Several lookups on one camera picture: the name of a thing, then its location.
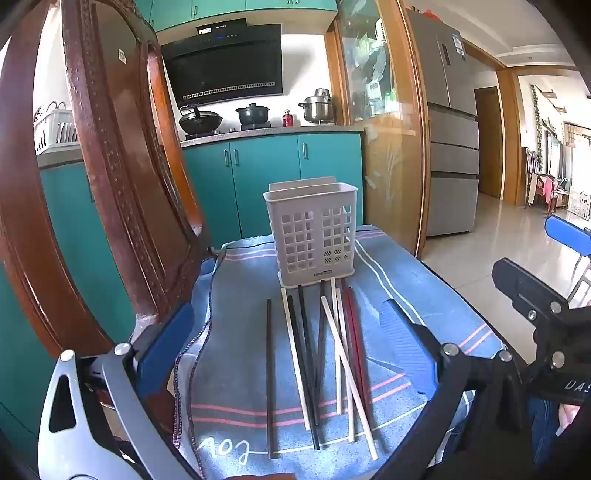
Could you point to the green hanging vine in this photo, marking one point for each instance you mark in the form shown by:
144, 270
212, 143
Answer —
538, 115

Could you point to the person's right hand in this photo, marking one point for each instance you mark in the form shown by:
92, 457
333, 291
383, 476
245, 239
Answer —
569, 417

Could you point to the black wok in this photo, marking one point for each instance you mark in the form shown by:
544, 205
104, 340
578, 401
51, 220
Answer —
201, 122

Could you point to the black chopstick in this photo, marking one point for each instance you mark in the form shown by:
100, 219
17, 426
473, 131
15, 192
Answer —
305, 323
304, 378

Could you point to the clothes drying rack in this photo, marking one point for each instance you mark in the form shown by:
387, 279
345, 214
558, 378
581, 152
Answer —
547, 187

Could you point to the carved wooden chair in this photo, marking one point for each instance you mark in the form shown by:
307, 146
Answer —
115, 184

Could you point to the teal base cabinets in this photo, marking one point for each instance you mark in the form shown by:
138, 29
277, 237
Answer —
268, 175

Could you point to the black range hood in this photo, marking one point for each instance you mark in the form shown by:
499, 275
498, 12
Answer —
221, 64

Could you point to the wall outlet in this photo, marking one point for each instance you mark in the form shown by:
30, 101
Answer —
122, 55

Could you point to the white plastic utensil basket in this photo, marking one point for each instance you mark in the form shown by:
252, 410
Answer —
300, 207

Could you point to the person's dark blue pants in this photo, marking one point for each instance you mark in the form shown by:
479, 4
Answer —
545, 434

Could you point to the blue chair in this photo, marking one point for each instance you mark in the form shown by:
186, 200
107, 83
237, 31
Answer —
568, 235

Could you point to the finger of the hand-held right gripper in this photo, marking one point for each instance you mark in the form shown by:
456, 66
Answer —
524, 286

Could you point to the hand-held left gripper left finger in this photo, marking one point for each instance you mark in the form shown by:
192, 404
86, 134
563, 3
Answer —
162, 354

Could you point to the stainless steel pot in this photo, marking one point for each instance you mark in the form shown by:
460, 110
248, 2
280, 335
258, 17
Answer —
317, 108

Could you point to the red bottle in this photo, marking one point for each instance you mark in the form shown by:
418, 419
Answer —
288, 120

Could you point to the grey kitchen countertop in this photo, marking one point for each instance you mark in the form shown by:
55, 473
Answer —
323, 129

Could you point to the black cooking pot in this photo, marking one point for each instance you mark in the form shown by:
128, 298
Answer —
253, 116

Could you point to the dark brown chopstick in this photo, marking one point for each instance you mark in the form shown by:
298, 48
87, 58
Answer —
320, 332
269, 369

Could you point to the white dish rack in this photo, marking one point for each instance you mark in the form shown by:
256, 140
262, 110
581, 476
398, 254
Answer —
51, 124

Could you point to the teal wall cabinets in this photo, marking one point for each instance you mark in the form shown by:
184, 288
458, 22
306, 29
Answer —
207, 9

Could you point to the blue striped cloth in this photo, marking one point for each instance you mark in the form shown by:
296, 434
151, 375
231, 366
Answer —
231, 369

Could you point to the silver refrigerator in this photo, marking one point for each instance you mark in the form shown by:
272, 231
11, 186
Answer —
452, 161

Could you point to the wooden framed glass door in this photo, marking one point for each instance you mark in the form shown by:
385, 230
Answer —
392, 161

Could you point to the gas stove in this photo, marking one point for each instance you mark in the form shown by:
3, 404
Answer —
231, 133

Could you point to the brown wooden door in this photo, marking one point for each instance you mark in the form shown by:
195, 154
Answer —
489, 138

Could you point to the wooden doorway frame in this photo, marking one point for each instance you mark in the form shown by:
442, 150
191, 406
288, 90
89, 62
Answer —
510, 138

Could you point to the red chopstick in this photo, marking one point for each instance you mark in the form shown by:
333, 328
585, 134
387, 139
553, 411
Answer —
349, 323
358, 332

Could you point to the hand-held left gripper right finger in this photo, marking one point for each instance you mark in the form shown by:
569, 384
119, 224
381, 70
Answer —
410, 351

